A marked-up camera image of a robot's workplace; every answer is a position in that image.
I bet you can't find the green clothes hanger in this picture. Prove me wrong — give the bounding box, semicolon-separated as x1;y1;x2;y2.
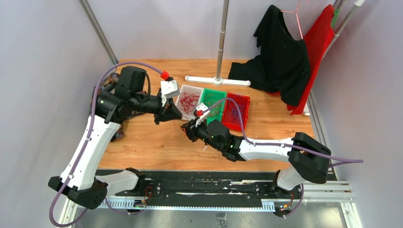
330;9;340;28

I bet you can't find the red plastic bin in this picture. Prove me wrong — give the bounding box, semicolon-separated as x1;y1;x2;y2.
221;93;250;131

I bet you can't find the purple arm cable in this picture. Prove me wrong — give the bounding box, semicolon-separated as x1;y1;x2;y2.
48;61;171;228
195;97;364;167

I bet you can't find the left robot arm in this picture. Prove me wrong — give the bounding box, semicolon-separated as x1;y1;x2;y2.
48;66;182;209

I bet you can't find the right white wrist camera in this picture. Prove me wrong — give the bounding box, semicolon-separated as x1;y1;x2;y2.
195;103;210;127

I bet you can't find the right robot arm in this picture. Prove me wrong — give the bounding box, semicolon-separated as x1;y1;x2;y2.
181;120;331;198

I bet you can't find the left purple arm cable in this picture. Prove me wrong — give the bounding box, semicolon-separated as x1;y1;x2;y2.
48;61;171;228

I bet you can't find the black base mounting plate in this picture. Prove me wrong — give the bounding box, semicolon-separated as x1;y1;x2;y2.
85;170;300;209

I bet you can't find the plaid flannel shirt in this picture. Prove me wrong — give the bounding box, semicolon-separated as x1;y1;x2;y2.
96;72;124;142

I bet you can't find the orange wire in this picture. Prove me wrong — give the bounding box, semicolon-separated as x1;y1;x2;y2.
202;94;224;120

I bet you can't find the white plastic bin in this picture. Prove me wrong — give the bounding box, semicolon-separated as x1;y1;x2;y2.
175;85;204;120

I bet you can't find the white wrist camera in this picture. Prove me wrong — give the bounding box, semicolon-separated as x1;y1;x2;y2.
195;103;210;127
161;80;180;107

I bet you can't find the green plastic bin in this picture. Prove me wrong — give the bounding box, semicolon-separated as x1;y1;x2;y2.
201;88;227;124

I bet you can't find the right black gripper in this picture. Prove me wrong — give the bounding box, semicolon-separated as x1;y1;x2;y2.
181;116;222;152

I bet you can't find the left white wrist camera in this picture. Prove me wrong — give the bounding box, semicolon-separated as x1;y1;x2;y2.
161;80;180;107

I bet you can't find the white garment rack stand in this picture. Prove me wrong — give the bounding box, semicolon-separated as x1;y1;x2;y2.
185;0;251;87

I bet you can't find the pink clothes hanger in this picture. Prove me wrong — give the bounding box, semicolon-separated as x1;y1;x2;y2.
281;0;304;39

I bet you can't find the red t-shirt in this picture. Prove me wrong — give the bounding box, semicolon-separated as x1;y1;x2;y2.
286;5;334;115

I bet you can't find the aluminium frame rail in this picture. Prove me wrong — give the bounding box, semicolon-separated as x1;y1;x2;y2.
78;0;119;65

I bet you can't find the black t-shirt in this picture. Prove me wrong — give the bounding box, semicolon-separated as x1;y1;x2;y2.
228;5;310;106

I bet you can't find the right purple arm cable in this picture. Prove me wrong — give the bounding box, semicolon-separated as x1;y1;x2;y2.
195;97;364;167

